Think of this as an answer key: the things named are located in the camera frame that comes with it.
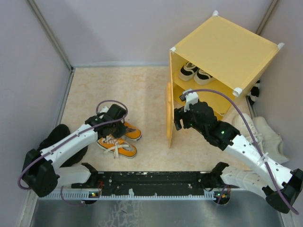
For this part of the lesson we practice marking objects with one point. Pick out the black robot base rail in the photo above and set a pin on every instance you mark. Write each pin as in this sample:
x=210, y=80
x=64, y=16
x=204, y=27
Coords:
x=174, y=183

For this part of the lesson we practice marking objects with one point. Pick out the black white striped slipper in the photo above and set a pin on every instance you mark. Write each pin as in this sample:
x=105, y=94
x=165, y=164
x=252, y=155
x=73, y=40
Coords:
x=254, y=93

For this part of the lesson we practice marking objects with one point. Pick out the orange sneaker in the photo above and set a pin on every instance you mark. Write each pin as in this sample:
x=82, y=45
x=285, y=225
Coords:
x=132, y=132
x=118, y=147

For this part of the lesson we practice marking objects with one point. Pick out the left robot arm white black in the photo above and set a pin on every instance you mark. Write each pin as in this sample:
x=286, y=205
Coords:
x=43, y=171

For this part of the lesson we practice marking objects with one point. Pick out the grey cable duct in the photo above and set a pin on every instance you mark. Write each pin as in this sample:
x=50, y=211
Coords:
x=72, y=195

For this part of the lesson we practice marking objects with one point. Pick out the yellow cabinet door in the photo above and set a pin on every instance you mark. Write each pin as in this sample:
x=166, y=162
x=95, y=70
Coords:
x=169, y=112

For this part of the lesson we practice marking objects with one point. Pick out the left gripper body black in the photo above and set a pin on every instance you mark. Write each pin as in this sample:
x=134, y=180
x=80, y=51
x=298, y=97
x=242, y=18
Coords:
x=120, y=129

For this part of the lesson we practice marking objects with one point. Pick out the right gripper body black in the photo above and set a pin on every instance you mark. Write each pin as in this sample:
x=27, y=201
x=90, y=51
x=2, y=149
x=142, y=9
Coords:
x=179, y=118

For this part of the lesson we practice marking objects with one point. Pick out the black white sneaker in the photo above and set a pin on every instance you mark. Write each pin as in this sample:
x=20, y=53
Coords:
x=187, y=71
x=203, y=78

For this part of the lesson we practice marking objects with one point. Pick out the yellow shoe cabinet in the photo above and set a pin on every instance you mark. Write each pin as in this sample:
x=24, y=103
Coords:
x=233, y=55

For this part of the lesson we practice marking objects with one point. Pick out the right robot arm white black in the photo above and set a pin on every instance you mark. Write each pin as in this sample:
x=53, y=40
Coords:
x=277, y=184

